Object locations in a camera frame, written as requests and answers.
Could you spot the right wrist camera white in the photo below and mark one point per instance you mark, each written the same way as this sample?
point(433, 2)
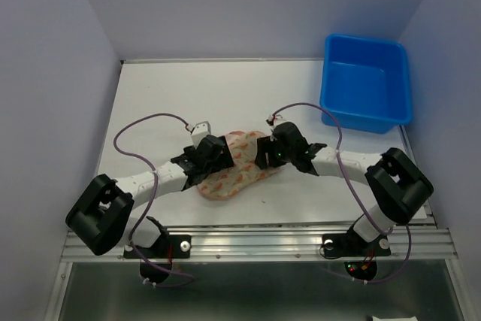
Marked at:
point(273, 119)

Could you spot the floral mesh laundry bag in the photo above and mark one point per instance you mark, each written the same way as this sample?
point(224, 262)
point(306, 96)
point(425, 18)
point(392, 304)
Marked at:
point(229, 182)

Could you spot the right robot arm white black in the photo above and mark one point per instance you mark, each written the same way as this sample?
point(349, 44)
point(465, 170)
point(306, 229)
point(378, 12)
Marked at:
point(398, 186)

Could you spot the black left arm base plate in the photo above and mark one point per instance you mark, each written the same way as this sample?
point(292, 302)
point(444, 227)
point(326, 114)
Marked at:
point(167, 245)

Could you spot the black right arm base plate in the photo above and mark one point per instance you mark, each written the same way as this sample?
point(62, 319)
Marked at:
point(335, 246)

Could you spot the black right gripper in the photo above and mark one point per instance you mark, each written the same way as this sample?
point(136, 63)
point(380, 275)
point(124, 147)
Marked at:
point(264, 146)

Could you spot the blue plastic bin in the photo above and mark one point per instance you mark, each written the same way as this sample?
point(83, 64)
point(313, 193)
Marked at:
point(366, 83)

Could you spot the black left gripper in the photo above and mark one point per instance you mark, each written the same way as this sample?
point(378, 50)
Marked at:
point(222, 161)

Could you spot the white paper sheet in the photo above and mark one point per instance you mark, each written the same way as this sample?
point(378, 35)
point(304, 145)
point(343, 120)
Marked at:
point(377, 318)

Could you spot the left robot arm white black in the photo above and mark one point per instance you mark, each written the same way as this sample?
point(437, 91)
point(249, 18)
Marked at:
point(101, 217)

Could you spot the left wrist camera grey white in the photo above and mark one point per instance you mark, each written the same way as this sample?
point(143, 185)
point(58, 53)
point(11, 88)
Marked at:
point(198, 132)

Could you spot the aluminium mounting rail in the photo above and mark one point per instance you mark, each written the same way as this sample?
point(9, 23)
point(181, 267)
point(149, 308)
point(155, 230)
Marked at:
point(274, 244)

